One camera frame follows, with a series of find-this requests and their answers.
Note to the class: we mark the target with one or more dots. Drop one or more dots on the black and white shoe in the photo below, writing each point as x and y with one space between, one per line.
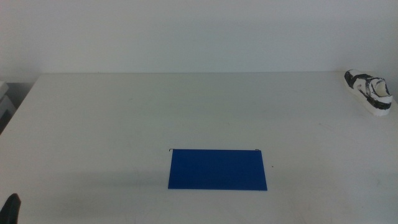
370 93

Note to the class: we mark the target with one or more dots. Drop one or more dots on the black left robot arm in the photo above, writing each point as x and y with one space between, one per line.
11 209

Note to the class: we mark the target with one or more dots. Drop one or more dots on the blue rectangular mat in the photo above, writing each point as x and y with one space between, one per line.
217 170

